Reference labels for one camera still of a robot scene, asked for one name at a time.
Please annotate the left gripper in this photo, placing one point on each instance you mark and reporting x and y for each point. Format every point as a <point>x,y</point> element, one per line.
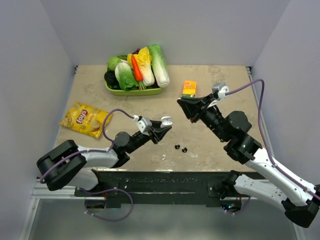
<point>158,135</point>

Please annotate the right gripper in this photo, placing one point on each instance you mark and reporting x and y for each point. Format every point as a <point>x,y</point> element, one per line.
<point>195,108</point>

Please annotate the white earbud charging case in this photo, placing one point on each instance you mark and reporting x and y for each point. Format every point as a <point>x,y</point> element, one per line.
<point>166,121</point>

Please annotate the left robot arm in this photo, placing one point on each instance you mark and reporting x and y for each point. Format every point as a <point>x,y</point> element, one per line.
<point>71,165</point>

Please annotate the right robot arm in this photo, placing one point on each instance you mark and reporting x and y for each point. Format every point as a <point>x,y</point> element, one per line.
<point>296,197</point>

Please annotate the orange juice box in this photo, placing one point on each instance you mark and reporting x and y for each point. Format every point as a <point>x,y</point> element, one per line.
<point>189,89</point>

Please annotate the green plastic tray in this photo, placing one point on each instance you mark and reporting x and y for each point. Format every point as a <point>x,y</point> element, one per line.
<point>134,93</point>

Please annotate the napa cabbage right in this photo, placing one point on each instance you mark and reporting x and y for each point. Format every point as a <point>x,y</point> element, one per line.
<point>159,66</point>

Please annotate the orange carrot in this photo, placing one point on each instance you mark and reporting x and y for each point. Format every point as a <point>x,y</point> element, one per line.
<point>137,73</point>

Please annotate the green white bok choy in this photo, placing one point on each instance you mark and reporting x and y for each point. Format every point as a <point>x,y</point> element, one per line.
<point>125,77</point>

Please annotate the yellow leaf cabbage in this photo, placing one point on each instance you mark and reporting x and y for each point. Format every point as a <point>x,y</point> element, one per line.
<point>144,61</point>

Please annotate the black toy vegetable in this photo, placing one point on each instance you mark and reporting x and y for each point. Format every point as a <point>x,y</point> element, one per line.
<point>110,77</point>

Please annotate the yellow chips bag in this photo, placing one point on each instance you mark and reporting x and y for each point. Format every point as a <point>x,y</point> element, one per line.
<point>84,119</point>

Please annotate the round green vegetable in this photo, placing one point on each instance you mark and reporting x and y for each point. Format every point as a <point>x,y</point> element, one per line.
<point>113,62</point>

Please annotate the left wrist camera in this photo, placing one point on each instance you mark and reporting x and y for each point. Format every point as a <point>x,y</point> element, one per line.
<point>143,123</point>

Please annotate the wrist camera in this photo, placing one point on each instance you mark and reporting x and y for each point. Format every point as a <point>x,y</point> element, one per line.
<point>219,91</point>
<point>143,123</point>

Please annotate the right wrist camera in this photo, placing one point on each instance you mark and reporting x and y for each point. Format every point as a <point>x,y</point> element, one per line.
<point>219,91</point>

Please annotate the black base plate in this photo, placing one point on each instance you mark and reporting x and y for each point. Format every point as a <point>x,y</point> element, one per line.
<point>204,188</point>

